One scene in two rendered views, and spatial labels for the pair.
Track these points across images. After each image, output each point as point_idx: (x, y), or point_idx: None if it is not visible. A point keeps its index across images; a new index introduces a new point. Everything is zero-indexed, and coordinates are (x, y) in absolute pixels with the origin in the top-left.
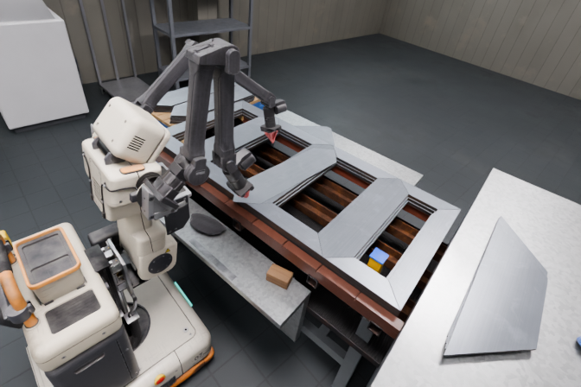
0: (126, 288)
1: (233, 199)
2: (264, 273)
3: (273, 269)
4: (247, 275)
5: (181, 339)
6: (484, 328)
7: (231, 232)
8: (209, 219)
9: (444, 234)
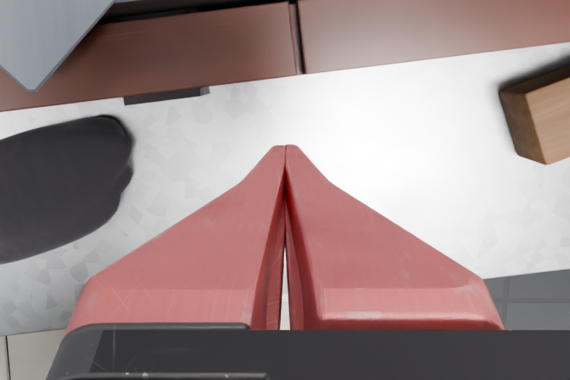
0: (43, 348)
1: (7, 64)
2: (487, 133)
3: (561, 123)
4: (435, 206)
5: (282, 304)
6: None
7: (155, 108)
8: (8, 169)
9: None
